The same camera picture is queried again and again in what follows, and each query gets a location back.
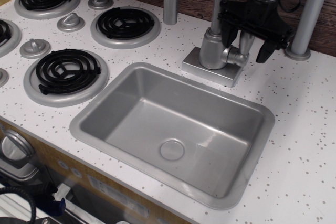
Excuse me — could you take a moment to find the back left stove burner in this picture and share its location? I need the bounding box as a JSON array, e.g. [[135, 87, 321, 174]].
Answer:
[[14, 0, 80, 20]]

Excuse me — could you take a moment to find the left edge stove burner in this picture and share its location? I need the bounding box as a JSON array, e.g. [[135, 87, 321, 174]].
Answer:
[[1, 19, 22, 57]]

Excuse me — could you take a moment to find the grey stove knob top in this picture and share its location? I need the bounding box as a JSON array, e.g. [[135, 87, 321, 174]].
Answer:
[[88, 0, 114, 10]]

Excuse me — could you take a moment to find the back right stove burner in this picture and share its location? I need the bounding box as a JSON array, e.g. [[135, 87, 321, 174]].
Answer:
[[90, 7, 161, 49]]

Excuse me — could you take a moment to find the front right stove burner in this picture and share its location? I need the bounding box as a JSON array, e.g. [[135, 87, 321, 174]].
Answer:
[[23, 49, 109, 107]]

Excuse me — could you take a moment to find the grey stove knob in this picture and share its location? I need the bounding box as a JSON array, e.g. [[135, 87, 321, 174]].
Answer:
[[57, 13, 85, 33], [88, 0, 114, 10], [19, 39, 51, 59]]

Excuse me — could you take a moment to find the grey stove knob lower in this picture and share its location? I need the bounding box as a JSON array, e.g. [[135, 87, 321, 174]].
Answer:
[[19, 39, 51, 59]]

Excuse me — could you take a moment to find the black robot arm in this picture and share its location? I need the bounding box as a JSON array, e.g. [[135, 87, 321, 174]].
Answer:
[[218, 0, 294, 63]]

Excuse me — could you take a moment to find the silver oven door handle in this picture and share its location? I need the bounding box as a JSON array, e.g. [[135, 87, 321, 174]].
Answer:
[[1, 129, 35, 169]]

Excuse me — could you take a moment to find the silver faucet lever handle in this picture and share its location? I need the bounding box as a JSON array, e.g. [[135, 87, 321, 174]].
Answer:
[[221, 31, 255, 67]]

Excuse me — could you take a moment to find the black cable lower left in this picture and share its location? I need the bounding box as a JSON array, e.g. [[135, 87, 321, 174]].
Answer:
[[0, 185, 37, 221]]

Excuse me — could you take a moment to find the grey toy sink basin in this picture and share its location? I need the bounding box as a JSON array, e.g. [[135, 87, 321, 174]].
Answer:
[[70, 62, 275, 210]]

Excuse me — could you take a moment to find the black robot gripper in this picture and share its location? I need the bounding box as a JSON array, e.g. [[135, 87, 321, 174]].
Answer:
[[218, 0, 293, 63]]

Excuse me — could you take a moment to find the grey stove knob middle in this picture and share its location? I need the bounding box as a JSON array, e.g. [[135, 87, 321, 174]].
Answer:
[[57, 13, 85, 33]]

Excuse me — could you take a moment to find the grey vertical support pole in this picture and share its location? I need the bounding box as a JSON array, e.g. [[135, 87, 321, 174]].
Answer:
[[285, 0, 324, 61]]

